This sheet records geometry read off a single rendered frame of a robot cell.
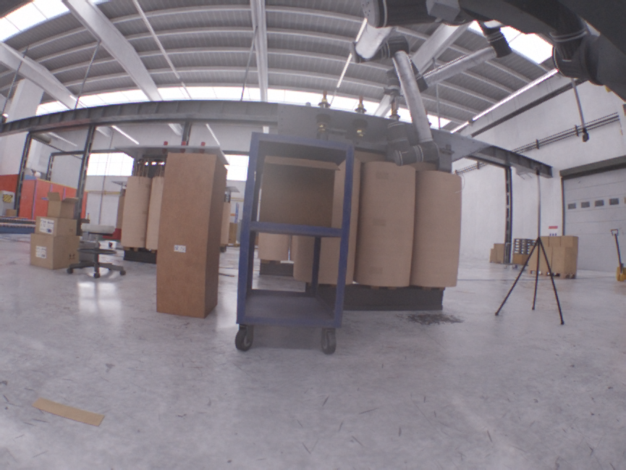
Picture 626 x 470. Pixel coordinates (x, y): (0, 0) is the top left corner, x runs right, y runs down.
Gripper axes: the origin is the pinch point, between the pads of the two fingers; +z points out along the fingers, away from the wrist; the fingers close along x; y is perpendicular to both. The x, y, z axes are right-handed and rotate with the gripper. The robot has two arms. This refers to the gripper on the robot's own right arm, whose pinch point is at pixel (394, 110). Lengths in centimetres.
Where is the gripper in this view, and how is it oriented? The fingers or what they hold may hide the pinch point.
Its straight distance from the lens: 224.5
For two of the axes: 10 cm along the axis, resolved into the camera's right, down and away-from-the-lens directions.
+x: -0.6, 0.2, 10.0
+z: -0.8, 10.0, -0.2
